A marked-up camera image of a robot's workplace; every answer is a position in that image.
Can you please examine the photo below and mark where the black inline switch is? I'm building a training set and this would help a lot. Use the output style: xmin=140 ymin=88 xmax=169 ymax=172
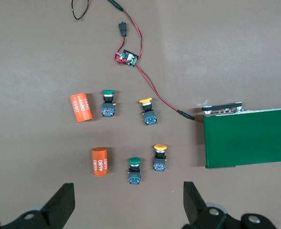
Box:
xmin=114 ymin=21 xmax=128 ymax=63

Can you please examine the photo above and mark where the green mushroom push button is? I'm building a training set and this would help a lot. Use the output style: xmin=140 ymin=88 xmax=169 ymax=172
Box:
xmin=127 ymin=156 xmax=142 ymax=186
xmin=100 ymin=89 xmax=117 ymax=117

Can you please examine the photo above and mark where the yellow mushroom push button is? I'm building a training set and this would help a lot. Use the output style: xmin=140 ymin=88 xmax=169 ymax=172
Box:
xmin=153 ymin=144 xmax=168 ymax=172
xmin=138 ymin=96 xmax=159 ymax=126

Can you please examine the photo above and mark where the green conveyor belt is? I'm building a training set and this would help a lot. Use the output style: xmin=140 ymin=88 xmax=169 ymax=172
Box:
xmin=194 ymin=101 xmax=281 ymax=170

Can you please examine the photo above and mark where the orange 4680 cylinder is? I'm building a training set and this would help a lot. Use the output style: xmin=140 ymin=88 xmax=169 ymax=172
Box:
xmin=92 ymin=146 xmax=109 ymax=177
xmin=70 ymin=93 xmax=94 ymax=123

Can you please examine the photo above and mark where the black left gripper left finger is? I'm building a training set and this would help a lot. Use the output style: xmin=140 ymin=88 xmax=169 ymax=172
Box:
xmin=0 ymin=182 xmax=75 ymax=229

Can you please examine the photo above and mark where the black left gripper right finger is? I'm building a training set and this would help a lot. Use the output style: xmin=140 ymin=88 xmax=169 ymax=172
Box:
xmin=182 ymin=181 xmax=278 ymax=229

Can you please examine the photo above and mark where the thin black cable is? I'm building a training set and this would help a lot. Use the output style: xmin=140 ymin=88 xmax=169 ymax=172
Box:
xmin=71 ymin=0 xmax=91 ymax=21

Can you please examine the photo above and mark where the small black controller circuit board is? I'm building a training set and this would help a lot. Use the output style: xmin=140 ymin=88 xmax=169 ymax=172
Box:
xmin=116 ymin=49 xmax=139 ymax=68

